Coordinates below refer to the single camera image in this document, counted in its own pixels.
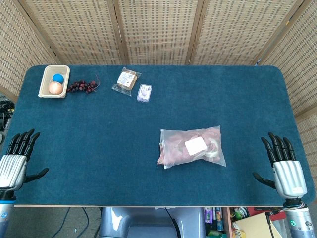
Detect wooden shelf with packaged goods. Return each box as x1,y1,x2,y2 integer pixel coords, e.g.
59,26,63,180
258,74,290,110
203,206,288,238

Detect packaged sandwich in clear wrap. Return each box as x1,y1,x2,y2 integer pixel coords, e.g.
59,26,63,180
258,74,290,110
111,66,142,98

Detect woven wicker folding screen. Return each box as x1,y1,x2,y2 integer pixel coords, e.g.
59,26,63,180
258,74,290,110
0,0,317,179

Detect black cable on torso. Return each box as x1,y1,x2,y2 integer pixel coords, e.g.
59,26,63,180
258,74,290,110
164,207,179,238

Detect blue felt table mat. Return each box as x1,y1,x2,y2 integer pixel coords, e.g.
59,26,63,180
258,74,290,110
0,64,317,207

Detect coloured right wrist wire bundle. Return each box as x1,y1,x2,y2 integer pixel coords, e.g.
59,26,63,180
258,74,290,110
283,199,307,211

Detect beige rectangular tray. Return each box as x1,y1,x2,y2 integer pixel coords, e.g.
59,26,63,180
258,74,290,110
38,64,71,99

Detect orange round fruit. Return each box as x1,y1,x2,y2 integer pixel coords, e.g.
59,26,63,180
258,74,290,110
48,82,63,95

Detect tangled black floor cables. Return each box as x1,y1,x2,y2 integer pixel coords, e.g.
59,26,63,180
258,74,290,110
0,95,14,132

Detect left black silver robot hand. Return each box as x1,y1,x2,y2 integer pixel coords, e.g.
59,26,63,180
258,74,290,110
0,128,50,192

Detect dark floor cable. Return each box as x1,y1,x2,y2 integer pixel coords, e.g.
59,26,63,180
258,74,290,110
51,207,90,238

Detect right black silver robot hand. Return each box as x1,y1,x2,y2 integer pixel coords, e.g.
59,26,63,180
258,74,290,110
252,132,308,200

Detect dark red grape bunch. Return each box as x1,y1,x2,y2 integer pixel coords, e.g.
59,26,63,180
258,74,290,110
66,74,101,95

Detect small purple plastic box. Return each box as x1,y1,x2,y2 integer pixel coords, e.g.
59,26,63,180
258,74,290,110
136,83,153,103

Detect transparent plastic zip bag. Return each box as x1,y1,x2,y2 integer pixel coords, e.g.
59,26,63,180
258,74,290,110
157,125,227,170

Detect grey robot torso base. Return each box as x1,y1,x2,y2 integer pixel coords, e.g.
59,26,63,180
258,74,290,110
99,207,207,238

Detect yellow paper folder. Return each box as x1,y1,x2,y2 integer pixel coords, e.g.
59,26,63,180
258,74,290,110
232,212,283,238

